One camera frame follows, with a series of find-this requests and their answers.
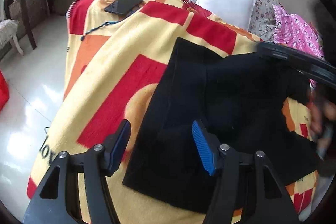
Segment black pants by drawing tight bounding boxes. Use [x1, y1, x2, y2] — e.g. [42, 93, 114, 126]
[123, 38, 318, 213]

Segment right hand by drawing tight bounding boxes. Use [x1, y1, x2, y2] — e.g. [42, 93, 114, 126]
[307, 85, 335, 135]

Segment pink penguin pajamas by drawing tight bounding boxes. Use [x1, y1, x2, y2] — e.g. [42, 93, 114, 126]
[272, 4, 326, 88]

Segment white square pillow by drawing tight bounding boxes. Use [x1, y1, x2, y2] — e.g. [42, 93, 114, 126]
[196, 0, 256, 31]

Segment red bag on floor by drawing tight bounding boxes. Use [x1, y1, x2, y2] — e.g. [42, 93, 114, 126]
[0, 72, 10, 110]

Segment red yellow orange blanket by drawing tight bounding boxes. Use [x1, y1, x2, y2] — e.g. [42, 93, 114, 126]
[27, 0, 317, 223]

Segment black smartphone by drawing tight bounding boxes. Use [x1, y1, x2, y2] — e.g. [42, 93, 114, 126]
[104, 0, 144, 15]

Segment white upholstered chair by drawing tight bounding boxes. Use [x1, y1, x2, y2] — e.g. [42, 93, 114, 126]
[0, 0, 24, 56]

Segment blue lanyard cord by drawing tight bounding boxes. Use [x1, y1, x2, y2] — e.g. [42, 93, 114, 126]
[80, 19, 123, 42]

